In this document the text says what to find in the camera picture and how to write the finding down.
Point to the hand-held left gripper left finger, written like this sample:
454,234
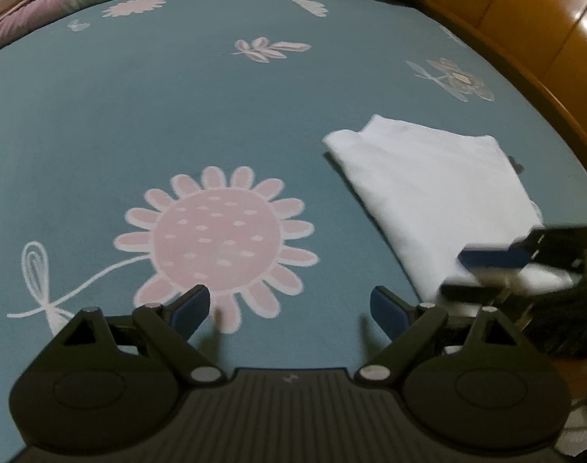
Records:
193,305

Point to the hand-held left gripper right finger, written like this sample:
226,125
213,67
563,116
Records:
387,311

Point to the wooden headboard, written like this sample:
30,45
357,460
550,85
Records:
515,0

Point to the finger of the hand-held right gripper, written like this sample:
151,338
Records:
476,293
491,256

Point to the white printed shirt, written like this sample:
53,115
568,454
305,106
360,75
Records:
428,178

